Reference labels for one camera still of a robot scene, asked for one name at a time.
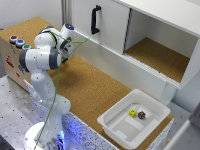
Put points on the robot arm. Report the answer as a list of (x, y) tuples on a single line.
[(41, 78)]

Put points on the red button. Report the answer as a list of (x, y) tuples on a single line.
[(14, 38)]

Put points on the yellow block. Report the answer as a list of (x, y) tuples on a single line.
[(132, 113)]

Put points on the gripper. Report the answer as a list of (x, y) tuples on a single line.
[(66, 48)]

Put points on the blue button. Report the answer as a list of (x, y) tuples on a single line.
[(20, 42)]

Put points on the white plastic box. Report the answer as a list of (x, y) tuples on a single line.
[(133, 118)]

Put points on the green button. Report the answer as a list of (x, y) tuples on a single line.
[(26, 47)]

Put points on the white cabinet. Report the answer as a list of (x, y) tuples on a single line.
[(156, 40)]

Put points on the purple block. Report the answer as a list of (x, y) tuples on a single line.
[(141, 115)]

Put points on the white sliding door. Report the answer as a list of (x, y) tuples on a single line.
[(108, 23)]

